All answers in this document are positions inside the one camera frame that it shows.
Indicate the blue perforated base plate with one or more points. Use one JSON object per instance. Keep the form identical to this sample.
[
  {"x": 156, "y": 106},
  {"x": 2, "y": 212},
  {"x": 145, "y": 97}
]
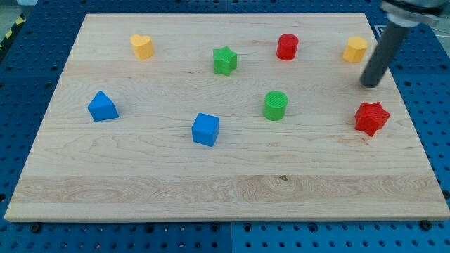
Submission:
[{"x": 38, "y": 50}]

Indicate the yellow pentagon block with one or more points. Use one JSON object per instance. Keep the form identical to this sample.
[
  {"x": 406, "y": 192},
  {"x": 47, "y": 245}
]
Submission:
[{"x": 355, "y": 49}]

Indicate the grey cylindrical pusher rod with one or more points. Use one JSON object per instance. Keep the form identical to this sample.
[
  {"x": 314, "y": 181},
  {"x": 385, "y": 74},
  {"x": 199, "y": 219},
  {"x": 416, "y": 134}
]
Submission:
[{"x": 386, "y": 49}]

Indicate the green star block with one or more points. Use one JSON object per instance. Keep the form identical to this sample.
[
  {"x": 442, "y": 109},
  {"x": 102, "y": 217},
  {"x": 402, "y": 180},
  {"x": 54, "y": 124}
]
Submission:
[{"x": 225, "y": 60}]

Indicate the blue cube block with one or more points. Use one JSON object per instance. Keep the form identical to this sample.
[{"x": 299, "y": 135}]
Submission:
[{"x": 205, "y": 129}]

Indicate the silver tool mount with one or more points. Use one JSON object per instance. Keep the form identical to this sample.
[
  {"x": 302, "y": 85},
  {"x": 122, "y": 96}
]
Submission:
[{"x": 428, "y": 12}]

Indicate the red star block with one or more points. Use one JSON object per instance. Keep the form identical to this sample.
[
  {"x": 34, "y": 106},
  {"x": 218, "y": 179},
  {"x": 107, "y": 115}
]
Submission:
[{"x": 371, "y": 117}]

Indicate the yellow heart block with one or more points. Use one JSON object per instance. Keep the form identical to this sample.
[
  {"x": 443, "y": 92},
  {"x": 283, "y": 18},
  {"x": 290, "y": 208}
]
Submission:
[{"x": 142, "y": 46}]

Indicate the green cylinder block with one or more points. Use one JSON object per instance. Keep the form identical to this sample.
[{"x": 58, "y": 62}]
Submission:
[{"x": 275, "y": 103}]

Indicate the blue triangle block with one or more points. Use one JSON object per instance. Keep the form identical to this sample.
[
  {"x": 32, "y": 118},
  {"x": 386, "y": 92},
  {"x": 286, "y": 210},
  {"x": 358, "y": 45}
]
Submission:
[{"x": 102, "y": 108}]

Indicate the red cylinder block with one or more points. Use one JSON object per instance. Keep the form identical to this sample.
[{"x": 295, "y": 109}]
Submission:
[{"x": 287, "y": 46}]

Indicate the wooden board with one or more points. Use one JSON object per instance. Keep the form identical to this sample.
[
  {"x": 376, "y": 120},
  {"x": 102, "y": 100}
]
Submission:
[{"x": 144, "y": 166}]

